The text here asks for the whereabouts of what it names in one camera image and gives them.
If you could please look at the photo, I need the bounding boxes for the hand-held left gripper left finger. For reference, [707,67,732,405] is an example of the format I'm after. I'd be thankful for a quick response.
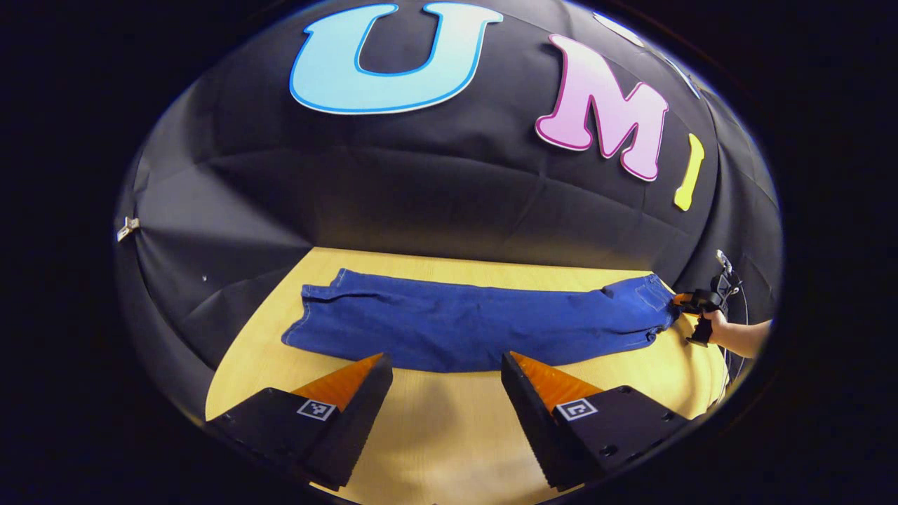
[207,353,394,490]

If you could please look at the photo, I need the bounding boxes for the blue denim jeans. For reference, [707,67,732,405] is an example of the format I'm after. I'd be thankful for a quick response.
[282,269,681,372]

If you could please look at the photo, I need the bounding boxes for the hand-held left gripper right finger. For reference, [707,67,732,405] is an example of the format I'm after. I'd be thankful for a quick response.
[500,351,692,490]

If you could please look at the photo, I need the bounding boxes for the black backdrop cloth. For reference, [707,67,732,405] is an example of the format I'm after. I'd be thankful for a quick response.
[116,0,783,408]

